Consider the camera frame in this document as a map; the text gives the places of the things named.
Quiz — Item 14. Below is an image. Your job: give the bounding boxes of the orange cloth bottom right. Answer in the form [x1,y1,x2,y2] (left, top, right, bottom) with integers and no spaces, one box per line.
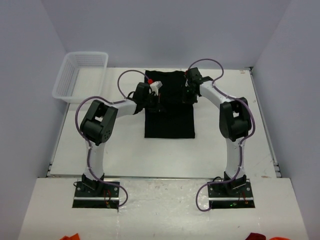
[269,236,291,240]

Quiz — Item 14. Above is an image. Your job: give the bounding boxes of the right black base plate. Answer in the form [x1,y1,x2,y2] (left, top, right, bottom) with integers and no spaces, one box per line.
[207,179,256,210]

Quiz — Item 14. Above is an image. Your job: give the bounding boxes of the dark red cloth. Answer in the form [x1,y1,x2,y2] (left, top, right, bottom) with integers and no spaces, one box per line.
[245,232,267,240]

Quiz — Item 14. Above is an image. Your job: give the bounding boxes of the white plastic basket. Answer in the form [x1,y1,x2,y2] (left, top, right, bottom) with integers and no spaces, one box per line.
[52,51,109,104]

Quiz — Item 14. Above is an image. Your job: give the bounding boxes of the black t shirt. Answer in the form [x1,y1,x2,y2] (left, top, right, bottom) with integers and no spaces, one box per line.
[144,70,196,139]

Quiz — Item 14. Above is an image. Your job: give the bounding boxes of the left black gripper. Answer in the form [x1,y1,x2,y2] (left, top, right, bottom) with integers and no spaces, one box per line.
[141,93,166,113]

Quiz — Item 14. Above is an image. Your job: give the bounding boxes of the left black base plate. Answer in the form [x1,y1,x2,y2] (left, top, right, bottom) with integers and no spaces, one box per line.
[72,180,120,210]

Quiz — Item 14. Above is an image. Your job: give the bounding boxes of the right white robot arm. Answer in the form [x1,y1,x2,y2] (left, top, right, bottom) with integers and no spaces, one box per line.
[182,67,252,197]

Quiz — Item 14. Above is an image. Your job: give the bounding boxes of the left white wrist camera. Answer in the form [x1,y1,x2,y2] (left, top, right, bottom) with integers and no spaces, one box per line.
[149,81,163,92]

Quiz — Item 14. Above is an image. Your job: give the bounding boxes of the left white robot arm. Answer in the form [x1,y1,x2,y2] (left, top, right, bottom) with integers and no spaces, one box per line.
[76,81,162,197]

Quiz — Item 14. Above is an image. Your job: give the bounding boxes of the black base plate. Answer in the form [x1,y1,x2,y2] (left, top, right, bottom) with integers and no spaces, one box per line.
[207,179,256,210]
[72,180,120,210]

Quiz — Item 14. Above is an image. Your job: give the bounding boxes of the orange cloth bottom left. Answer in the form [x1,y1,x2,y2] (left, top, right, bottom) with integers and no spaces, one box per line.
[60,233,80,240]

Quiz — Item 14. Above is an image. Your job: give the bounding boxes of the orange cloth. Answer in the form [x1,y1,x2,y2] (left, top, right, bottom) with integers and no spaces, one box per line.
[60,233,80,240]
[269,236,291,240]

